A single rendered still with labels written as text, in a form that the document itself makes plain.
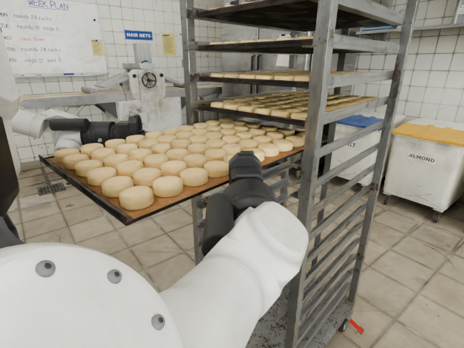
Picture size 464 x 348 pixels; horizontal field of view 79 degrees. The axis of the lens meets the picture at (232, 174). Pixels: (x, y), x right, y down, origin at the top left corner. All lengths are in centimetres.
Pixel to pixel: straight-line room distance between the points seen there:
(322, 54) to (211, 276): 54
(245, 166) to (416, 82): 310
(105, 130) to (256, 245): 70
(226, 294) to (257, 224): 8
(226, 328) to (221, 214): 16
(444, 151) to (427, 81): 93
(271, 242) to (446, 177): 261
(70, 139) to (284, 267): 77
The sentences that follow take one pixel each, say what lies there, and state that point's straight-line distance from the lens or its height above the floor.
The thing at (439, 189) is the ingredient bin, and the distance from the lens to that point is 286.
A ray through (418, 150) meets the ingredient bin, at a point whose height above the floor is 59.
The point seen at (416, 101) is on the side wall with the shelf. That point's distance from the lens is 348.
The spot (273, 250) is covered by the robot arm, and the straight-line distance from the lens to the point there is 24.
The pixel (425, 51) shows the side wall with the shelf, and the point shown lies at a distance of 347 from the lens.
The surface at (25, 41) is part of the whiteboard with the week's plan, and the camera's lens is 424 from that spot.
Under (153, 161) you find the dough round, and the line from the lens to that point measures 59.
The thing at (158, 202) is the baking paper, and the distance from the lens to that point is 46.
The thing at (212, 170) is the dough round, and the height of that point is 109.
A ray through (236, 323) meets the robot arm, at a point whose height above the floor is 113.
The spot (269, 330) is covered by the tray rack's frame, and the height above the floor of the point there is 15.
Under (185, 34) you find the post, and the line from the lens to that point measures 96.
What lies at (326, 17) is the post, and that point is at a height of 136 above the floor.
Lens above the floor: 128
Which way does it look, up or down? 22 degrees down
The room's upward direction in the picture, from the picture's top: straight up
